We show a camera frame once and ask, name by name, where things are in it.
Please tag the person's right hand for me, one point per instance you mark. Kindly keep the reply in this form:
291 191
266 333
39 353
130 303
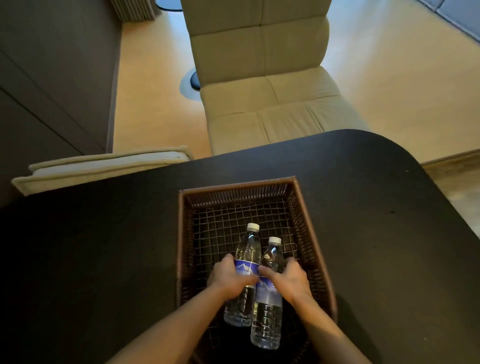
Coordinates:
290 282

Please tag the person's left hand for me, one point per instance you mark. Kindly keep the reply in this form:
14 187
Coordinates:
228 278

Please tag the person's right thumb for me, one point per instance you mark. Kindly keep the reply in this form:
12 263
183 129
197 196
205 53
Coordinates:
267 272

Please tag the person's left thumb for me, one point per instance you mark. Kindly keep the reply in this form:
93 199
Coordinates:
249 280

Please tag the clear water bottle blue label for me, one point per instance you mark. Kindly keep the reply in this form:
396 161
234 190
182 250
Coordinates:
267 318
248 249

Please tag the person's right forearm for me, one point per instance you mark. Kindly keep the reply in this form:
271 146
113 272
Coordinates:
326 333

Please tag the person's left forearm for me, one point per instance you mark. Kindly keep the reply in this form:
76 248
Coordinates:
176 330

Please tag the brown wicker basket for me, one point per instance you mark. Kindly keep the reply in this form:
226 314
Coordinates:
225 210

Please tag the beige cushioned lounge chair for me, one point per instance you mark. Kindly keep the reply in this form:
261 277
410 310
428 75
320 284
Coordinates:
262 75

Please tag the dark round chair base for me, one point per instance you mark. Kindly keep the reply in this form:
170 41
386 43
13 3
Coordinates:
194 81

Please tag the dark wooden cabinet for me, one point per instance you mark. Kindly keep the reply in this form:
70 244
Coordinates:
52 75

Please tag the black round stand base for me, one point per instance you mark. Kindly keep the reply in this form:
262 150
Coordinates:
168 3

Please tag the beige pleated curtain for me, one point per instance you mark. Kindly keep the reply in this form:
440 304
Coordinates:
133 9

